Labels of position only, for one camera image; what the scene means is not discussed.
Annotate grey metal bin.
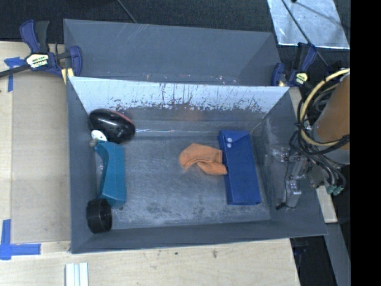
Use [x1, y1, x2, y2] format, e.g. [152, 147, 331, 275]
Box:
[63, 18, 329, 254]

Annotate teal handle tool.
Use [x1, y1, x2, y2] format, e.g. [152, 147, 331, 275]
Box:
[89, 129, 128, 210]

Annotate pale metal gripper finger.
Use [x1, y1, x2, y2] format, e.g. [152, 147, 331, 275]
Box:
[272, 149, 298, 164]
[285, 179, 302, 209]

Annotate blue flat box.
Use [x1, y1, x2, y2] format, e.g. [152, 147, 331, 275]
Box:
[217, 129, 263, 206]

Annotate orange cloth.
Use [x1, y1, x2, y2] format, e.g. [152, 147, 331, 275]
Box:
[179, 142, 229, 176]

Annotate black ribbed wheel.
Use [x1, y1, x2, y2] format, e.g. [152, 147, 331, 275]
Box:
[86, 198, 114, 235]

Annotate black oval computer mouse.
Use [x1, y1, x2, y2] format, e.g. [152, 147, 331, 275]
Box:
[88, 108, 136, 145]

